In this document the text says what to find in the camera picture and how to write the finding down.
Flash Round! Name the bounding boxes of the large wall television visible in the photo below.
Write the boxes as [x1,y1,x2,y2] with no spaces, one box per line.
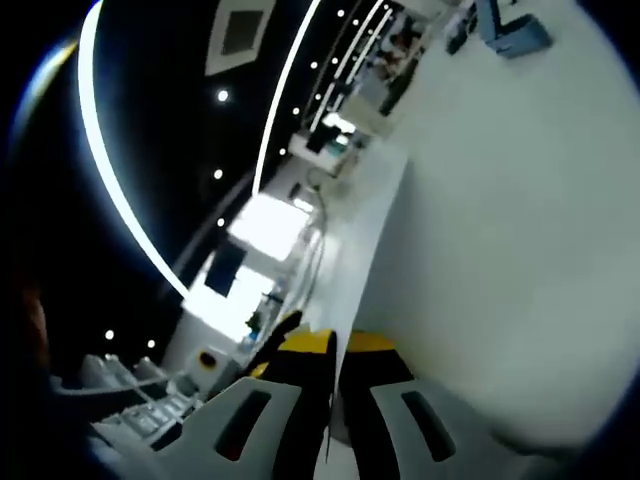
[204,244,247,296]

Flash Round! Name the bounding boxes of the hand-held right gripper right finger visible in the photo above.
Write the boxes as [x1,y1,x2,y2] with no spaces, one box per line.
[339,332,531,480]

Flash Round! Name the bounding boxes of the ceiling air vent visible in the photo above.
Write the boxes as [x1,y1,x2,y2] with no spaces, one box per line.
[204,0,277,77]

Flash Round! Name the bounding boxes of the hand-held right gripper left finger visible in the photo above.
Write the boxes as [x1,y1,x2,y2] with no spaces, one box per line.
[149,328,338,480]

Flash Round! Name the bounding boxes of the ceiling spot lights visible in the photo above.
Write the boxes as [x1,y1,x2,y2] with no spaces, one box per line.
[102,7,361,351]

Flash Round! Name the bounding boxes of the ceiling light strips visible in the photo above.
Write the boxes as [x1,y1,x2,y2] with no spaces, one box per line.
[77,0,396,296]

